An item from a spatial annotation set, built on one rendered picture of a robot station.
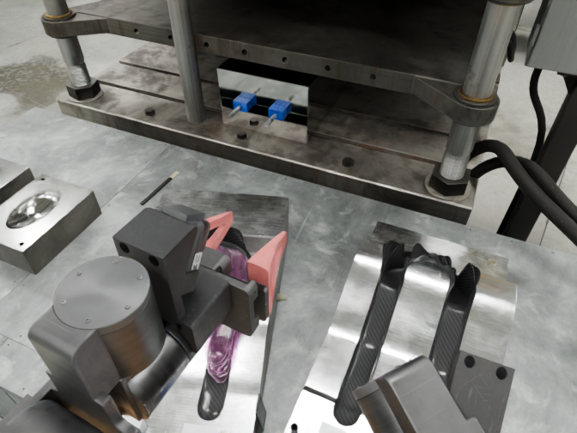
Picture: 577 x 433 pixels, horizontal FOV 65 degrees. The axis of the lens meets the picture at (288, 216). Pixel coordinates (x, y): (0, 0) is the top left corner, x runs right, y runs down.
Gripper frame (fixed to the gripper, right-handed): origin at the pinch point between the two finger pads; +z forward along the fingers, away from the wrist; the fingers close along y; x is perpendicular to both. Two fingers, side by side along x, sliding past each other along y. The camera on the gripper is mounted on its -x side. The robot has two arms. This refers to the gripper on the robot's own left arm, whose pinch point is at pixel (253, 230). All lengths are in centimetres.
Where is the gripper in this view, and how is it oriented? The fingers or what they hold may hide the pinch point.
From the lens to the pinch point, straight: 46.2
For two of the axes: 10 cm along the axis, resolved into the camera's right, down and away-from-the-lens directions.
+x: -0.1, 7.4, 6.7
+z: 4.6, -5.9, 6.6
